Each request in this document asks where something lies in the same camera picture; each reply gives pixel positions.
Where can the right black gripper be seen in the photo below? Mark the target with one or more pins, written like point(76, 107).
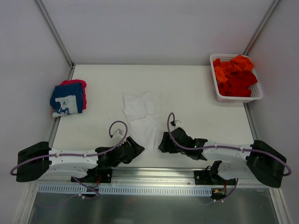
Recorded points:
point(168, 143)

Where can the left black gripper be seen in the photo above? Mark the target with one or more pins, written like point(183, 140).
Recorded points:
point(132, 144)

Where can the white t-shirt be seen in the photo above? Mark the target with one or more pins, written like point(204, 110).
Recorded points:
point(143, 120)

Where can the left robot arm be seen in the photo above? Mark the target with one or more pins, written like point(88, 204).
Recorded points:
point(41, 161)

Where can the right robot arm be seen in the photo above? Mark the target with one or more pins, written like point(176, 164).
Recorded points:
point(253, 161)

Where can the folded blue printed t-shirt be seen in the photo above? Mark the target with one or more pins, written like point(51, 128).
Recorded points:
point(65, 101)

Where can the red t-shirt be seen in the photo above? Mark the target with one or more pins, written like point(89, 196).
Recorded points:
point(238, 84)

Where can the orange t-shirt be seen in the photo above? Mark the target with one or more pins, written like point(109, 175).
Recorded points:
point(224, 70)

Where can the white plastic basket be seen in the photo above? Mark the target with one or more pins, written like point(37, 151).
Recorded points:
point(256, 91)

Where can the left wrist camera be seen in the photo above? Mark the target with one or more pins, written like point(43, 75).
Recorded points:
point(117, 136)

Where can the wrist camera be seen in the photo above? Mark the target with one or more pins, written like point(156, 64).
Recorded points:
point(176, 124)
point(117, 136)

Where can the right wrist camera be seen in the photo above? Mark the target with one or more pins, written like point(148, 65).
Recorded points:
point(176, 124)

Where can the aluminium mounting rail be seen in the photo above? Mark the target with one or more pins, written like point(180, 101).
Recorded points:
point(175, 177)

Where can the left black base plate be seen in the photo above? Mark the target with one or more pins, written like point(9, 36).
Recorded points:
point(92, 175)

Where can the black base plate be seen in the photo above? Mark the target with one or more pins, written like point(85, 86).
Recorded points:
point(92, 175)
point(207, 177)

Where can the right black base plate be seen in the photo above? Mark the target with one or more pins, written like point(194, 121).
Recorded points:
point(207, 177)

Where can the white slotted cable duct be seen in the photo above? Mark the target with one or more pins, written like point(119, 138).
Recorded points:
point(126, 190)

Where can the left aluminium frame post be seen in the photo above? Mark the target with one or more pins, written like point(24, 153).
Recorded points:
point(48, 21)

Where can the aluminium frame post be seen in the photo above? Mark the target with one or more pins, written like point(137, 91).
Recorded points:
point(262, 25)
point(48, 21)

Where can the right aluminium frame post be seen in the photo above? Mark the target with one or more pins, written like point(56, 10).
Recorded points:
point(262, 25)

